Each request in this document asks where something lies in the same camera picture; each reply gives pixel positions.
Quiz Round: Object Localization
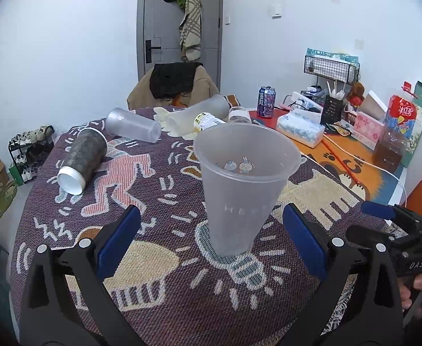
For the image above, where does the dark cup with white lid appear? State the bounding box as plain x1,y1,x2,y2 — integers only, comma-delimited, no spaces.
57,127,108,195

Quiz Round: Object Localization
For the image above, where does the large red-label drink bottle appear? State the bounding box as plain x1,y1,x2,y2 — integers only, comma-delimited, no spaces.
371,82,420,173

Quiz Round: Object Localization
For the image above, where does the red stick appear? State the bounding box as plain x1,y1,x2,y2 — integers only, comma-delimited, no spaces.
321,138,366,200

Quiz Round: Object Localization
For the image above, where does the bottle with yellow-green label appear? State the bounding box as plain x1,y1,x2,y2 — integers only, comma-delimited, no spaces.
193,112,227,132

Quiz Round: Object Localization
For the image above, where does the purple soda can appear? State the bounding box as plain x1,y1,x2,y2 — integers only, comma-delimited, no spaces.
256,86,277,118

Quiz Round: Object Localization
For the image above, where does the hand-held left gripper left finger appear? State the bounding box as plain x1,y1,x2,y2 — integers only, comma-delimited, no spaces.
19,205,147,346

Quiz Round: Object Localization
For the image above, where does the orange seat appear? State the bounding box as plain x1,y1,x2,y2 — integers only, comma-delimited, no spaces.
409,180,422,211

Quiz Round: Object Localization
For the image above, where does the translucent cup with cartoon print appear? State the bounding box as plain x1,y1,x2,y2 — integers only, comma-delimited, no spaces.
193,123,302,257

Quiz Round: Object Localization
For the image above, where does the red mat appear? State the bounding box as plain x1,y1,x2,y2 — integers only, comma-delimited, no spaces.
248,107,295,132

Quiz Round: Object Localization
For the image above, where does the tall frosted plastic cup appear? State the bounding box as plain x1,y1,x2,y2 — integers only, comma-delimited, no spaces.
165,94,231,135

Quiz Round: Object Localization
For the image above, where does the orange tiger desk mat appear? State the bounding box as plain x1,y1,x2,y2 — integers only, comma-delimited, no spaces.
290,130,408,206

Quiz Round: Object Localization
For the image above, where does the chair with tan jacket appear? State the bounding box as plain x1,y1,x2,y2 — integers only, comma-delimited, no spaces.
127,62,221,111

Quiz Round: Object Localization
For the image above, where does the black garment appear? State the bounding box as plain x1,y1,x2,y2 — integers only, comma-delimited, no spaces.
149,62,203,99

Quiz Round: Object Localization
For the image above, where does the grey door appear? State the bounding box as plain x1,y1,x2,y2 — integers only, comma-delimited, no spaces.
137,0,225,91

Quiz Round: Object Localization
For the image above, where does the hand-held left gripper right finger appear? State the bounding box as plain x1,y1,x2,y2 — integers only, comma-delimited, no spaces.
279,203,405,346

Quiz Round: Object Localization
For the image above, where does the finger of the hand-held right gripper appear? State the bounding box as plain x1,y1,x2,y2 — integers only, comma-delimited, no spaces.
361,201,422,238
346,225,400,249

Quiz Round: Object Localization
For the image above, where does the printed woven blanket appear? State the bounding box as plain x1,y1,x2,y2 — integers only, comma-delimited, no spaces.
10,105,395,346

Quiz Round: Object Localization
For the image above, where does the plaid scarf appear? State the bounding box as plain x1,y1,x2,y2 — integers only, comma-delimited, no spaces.
179,0,202,62

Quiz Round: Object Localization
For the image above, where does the small clear plastic bottle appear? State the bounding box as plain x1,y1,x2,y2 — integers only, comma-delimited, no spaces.
228,107,251,125

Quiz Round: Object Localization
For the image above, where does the white tilted box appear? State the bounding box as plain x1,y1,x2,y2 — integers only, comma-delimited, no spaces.
356,90,389,122

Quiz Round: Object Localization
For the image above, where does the black door handle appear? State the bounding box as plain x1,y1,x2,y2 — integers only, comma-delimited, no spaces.
145,40,160,63

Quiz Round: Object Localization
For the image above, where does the brown plush toy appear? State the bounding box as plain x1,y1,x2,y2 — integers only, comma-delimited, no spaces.
347,82,365,106

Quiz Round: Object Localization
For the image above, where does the cream plastic bag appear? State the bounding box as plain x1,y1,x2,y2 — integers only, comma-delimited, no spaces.
153,106,198,140

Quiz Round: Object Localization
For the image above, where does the white tissue pack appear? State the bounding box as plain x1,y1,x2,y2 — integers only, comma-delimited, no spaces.
276,110,326,148

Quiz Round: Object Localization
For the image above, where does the white power strip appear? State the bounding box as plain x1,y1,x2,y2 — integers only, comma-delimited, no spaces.
290,91,324,113

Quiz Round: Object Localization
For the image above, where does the black shoe rack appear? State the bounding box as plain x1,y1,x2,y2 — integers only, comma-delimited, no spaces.
8,125,56,185

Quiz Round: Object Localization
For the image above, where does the black wire wall basket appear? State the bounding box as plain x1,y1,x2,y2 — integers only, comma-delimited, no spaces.
303,54,360,85

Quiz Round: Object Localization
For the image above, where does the white cable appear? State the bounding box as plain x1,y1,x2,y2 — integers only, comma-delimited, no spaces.
301,133,410,208

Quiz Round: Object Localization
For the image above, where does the pink floral box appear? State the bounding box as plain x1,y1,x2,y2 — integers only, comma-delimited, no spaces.
351,111,385,151

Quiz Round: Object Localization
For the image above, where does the black cutlery box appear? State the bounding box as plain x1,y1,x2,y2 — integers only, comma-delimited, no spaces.
320,94,345,126

